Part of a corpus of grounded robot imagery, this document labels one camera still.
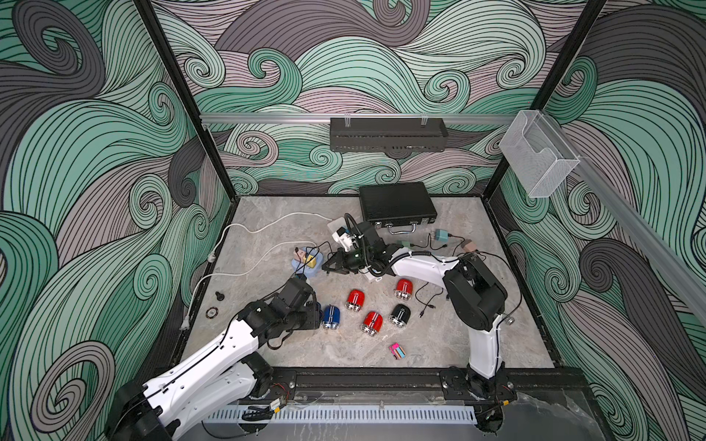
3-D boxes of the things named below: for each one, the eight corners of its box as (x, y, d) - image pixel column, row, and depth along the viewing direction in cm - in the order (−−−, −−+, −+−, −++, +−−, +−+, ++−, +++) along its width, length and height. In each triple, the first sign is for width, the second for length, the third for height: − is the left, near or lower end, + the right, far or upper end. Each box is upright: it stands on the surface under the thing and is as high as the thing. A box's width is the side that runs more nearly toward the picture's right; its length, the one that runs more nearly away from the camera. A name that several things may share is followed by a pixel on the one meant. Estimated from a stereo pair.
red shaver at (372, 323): (360, 331, 85) (360, 327, 82) (367, 312, 89) (368, 308, 86) (377, 338, 83) (378, 335, 81) (384, 319, 87) (385, 315, 85)
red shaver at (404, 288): (394, 301, 91) (396, 296, 88) (392, 283, 95) (394, 278, 93) (413, 301, 91) (415, 296, 88) (410, 283, 95) (412, 278, 93)
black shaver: (386, 318, 87) (387, 314, 85) (397, 304, 91) (398, 299, 88) (402, 330, 85) (404, 327, 82) (412, 315, 88) (414, 311, 85)
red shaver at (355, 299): (344, 308, 89) (344, 304, 87) (350, 291, 93) (350, 287, 91) (360, 313, 88) (360, 309, 86) (365, 296, 92) (366, 291, 90)
